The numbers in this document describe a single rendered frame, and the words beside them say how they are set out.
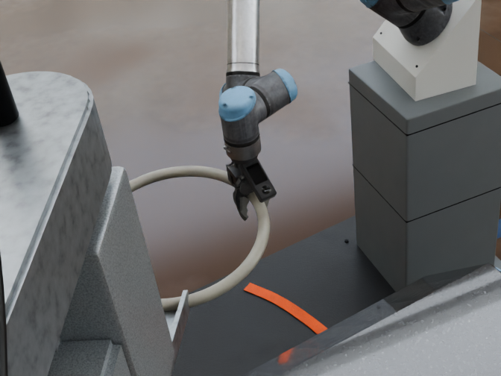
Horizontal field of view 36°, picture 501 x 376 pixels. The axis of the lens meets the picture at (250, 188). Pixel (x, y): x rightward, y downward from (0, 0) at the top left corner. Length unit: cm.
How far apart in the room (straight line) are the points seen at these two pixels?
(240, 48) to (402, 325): 81
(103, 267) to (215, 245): 235
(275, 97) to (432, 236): 114
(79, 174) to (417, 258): 207
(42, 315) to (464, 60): 199
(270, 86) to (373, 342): 65
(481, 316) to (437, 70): 97
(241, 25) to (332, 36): 286
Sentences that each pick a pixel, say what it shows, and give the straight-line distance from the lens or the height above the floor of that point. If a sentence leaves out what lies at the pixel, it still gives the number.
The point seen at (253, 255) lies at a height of 96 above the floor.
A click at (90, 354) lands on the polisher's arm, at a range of 111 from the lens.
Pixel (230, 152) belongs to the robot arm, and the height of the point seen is 113.
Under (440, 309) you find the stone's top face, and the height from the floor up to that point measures 85.
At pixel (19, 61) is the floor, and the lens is 529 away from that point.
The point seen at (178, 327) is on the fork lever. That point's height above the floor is 99.
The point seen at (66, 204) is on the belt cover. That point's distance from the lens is 91.
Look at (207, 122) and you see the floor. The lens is 418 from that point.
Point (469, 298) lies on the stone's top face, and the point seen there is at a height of 85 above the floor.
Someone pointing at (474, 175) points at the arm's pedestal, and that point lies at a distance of 281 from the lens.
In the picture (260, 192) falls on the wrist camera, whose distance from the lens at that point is 193.
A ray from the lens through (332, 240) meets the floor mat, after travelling 330.
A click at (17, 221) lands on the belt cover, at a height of 172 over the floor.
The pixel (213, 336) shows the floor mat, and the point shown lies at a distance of 298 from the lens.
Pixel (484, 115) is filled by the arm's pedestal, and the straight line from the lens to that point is 268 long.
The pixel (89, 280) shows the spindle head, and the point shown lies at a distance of 105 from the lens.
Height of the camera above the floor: 221
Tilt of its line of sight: 37 degrees down
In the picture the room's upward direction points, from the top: 9 degrees counter-clockwise
